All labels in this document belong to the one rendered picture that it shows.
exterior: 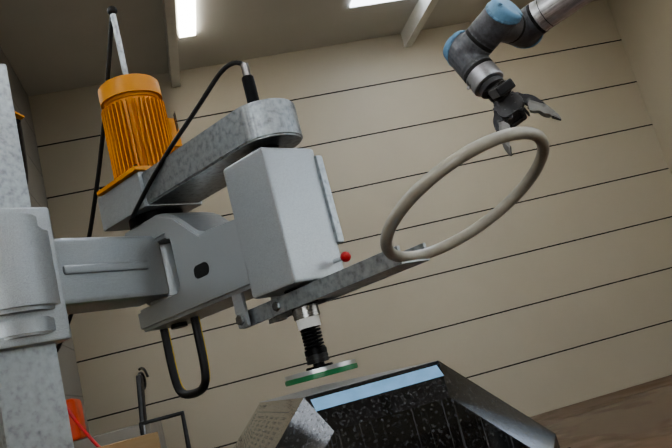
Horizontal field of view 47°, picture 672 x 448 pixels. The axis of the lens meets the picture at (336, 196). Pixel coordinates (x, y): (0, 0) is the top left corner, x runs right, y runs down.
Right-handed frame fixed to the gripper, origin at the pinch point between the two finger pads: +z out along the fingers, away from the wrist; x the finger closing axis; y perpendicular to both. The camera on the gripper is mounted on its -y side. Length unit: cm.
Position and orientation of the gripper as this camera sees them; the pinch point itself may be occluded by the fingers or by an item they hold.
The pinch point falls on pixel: (536, 137)
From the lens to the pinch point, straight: 197.6
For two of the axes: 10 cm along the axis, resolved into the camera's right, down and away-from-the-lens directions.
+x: -8.0, 5.9, 1.0
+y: 3.4, 3.1, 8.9
